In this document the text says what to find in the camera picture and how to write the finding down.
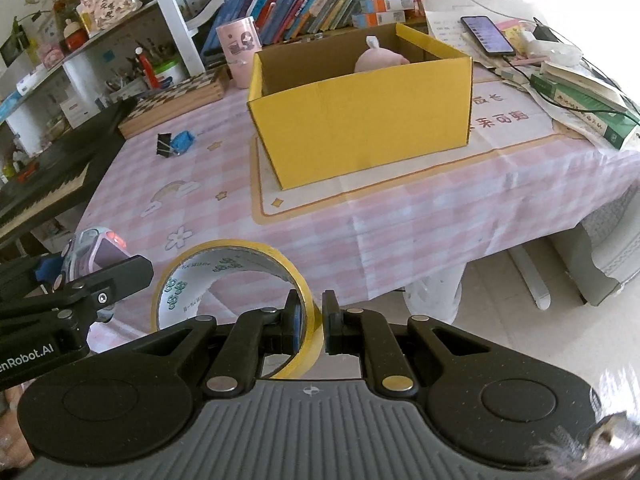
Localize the pink sticky notes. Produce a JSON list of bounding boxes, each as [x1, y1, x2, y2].
[[496, 18, 532, 37]]

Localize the white rounded desk leg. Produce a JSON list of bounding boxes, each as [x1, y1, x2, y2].
[[402, 262, 461, 326]]

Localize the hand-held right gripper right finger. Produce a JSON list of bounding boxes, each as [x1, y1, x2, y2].
[[321, 290, 494, 398]]

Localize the pink plush toy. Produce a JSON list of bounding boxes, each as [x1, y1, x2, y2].
[[354, 36, 412, 74]]

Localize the yellow tape roll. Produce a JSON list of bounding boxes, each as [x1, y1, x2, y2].
[[150, 240, 326, 380]]

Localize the row of colourful books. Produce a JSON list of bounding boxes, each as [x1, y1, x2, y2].
[[202, 0, 426, 46]]

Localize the white paperback book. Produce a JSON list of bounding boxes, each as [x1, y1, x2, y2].
[[540, 60, 632, 112]]

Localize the white shelf frame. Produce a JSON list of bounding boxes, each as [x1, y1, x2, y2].
[[0, 0, 351, 126]]

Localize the wooden chessboard box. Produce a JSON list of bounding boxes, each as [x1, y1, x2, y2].
[[117, 69, 226, 140]]

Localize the white plastic case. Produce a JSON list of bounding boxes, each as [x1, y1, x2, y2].
[[525, 41, 584, 64]]

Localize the black smartphone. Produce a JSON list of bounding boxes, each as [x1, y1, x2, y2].
[[460, 15, 517, 57]]

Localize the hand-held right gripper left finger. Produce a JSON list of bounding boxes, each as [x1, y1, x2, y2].
[[120, 290, 307, 397]]

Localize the white paper stack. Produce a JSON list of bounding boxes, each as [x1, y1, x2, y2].
[[422, 0, 543, 70]]

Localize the white tub green lid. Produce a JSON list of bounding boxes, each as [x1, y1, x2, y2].
[[150, 59, 188, 89]]

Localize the pink checked tablecloth desktop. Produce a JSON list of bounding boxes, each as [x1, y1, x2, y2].
[[75, 0, 640, 356]]

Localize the pink cup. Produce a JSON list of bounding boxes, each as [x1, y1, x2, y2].
[[215, 16, 262, 90]]

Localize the pink blue smartwatch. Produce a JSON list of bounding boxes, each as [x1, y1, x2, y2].
[[60, 227, 132, 323]]

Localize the yellow cardboard box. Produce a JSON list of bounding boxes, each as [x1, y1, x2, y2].
[[247, 22, 474, 191]]

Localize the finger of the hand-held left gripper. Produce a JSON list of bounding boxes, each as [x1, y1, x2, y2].
[[0, 254, 69, 302], [0, 255, 154, 357]]

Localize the green book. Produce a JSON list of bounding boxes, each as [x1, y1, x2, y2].
[[530, 74, 640, 152]]

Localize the black electronic keyboard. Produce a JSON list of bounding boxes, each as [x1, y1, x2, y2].
[[0, 97, 140, 242]]

